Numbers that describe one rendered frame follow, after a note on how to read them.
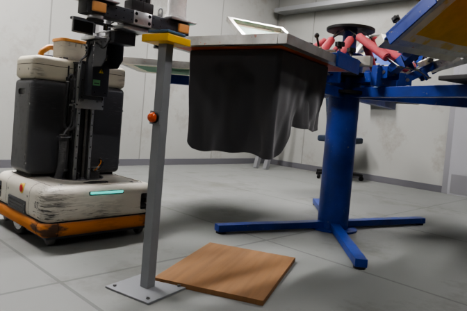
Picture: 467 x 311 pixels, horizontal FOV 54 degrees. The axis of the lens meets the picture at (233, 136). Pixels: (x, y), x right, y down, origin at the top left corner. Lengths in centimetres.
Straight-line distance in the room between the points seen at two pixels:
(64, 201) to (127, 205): 34
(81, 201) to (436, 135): 458
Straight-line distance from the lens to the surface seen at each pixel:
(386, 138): 624
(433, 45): 261
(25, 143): 256
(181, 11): 234
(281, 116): 181
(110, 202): 239
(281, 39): 167
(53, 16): 519
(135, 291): 180
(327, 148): 302
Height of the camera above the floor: 67
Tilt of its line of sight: 2 degrees down
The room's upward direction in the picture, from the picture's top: 5 degrees clockwise
